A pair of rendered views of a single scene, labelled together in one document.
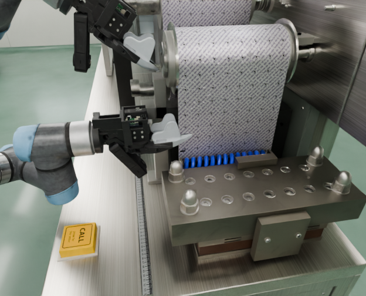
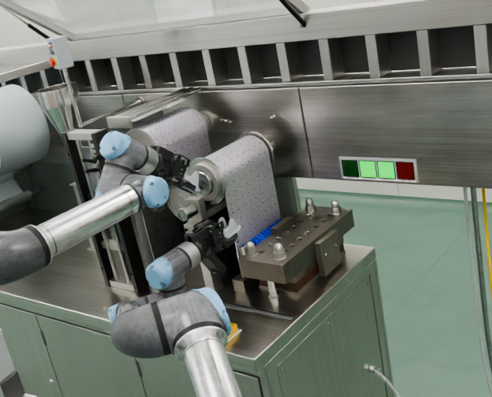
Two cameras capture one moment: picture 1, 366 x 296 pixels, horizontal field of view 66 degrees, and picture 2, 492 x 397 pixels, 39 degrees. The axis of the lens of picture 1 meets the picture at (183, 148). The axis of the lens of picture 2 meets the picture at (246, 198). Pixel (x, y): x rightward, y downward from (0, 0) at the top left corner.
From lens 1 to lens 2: 1.56 m
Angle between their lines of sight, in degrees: 37
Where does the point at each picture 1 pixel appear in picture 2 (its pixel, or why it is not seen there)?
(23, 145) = (167, 271)
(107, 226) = not seen: hidden behind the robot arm
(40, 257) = not seen: outside the picture
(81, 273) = (246, 338)
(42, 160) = (178, 279)
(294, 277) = (349, 272)
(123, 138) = (209, 243)
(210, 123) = (246, 212)
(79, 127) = (187, 246)
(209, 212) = (291, 253)
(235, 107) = (255, 194)
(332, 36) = (281, 131)
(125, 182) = not seen: hidden behind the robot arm
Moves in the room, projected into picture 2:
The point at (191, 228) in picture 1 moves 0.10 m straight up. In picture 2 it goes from (290, 265) to (285, 232)
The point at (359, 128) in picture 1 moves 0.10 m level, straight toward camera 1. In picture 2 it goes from (326, 172) to (334, 182)
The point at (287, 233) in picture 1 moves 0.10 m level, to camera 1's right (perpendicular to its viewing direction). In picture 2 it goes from (331, 246) to (352, 232)
